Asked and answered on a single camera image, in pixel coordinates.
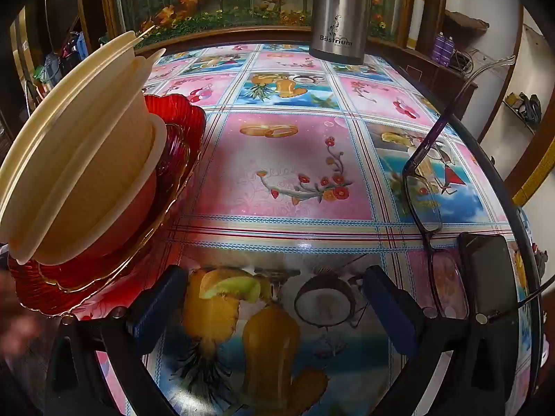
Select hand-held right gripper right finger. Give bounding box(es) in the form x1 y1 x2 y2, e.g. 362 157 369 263
362 266 543 416

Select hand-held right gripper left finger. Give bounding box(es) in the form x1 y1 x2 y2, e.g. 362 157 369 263
45 266 190 416

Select gold-rimmed red glass plate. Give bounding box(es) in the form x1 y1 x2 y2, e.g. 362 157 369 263
37 123 194 294

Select large white foam bowl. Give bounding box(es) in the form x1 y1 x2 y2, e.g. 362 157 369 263
32 67 157 266

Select large red glass plate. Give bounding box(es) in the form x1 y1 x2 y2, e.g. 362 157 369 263
8 93 207 318

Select beige tabbed bowl lid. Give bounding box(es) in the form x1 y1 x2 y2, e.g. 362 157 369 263
0 30 146 265

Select beige ribbed plastic bowl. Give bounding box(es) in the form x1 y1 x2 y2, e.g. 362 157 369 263
13 52 156 265

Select purple-framed eyeglasses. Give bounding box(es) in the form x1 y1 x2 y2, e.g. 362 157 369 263
402 54 555 326

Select black smartphone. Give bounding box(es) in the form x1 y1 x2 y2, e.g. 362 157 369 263
457 232 521 319

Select printed fruit and flower tablecloth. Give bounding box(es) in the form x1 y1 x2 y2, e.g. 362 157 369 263
93 43 547 416

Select dark items on white shelf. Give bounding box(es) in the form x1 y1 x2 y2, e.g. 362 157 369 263
503 92 543 133

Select assorted shelf clutter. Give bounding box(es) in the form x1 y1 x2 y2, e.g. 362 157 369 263
30 30 87 96

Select wooden partition cabinet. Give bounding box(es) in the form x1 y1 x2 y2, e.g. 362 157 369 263
76 0 480 109

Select stainless steel thermos flask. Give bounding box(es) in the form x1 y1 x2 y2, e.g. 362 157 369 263
309 0 374 65

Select tangled cables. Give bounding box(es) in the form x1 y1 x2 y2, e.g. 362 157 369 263
451 49 478 73

